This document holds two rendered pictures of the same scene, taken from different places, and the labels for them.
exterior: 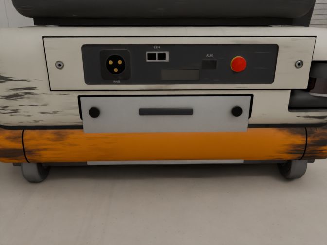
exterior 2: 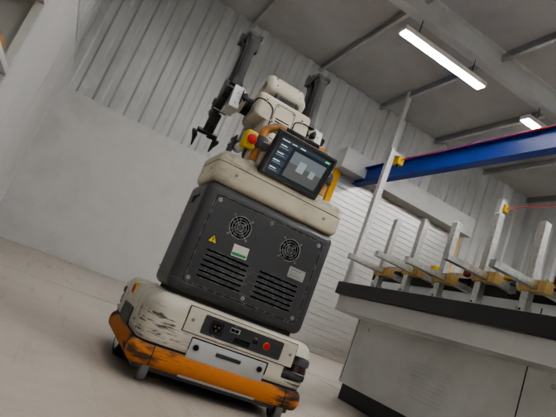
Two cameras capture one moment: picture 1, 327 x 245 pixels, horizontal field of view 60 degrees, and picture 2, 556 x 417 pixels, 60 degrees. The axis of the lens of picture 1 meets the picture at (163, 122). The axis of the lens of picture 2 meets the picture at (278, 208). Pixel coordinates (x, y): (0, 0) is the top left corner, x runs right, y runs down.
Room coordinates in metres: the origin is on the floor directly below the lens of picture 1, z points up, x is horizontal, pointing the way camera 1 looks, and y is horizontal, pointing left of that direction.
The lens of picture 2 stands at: (-1.09, 0.58, 0.33)
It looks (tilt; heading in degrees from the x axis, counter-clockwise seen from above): 12 degrees up; 340
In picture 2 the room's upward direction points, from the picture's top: 21 degrees clockwise
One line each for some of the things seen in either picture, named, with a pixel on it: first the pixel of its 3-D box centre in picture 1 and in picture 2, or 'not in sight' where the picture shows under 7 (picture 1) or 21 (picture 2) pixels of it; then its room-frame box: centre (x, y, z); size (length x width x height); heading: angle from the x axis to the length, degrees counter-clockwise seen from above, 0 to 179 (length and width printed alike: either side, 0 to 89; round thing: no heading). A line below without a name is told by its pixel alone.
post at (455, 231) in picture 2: not in sight; (445, 265); (0.84, -1.07, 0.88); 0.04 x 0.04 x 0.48; 1
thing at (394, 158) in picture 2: not in sight; (376, 216); (1.65, -1.09, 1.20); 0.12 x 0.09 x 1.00; 91
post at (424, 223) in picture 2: not in sight; (414, 258); (1.09, -1.06, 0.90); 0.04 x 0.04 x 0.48; 1
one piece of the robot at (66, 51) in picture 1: (180, 63); (242, 337); (0.45, -0.03, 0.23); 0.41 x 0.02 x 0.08; 91
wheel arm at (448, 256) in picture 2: not in sight; (481, 274); (0.55, -1.02, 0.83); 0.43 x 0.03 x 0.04; 91
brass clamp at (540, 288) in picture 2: not in sight; (534, 287); (0.32, -1.08, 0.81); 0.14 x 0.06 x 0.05; 1
